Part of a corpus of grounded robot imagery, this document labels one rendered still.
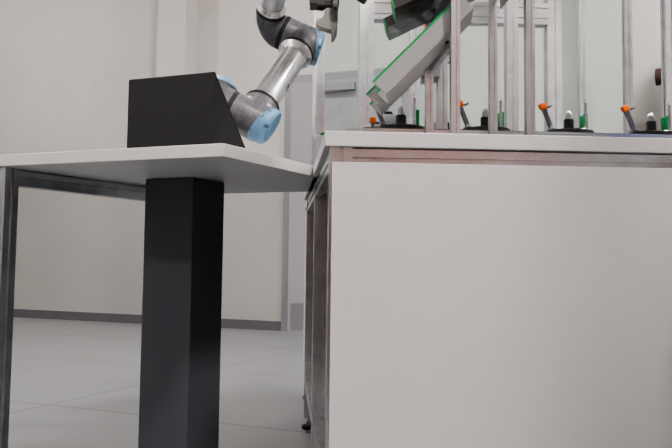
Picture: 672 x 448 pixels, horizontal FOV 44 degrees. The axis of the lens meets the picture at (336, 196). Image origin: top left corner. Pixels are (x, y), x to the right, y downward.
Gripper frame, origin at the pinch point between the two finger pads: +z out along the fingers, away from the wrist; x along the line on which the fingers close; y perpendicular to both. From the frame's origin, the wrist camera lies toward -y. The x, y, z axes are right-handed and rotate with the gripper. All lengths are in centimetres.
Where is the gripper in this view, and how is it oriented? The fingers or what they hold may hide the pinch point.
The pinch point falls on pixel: (334, 37)
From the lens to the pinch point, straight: 236.3
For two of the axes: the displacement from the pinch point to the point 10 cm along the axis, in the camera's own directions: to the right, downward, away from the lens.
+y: -10.0, -0.2, -0.6
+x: 0.6, -0.7, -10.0
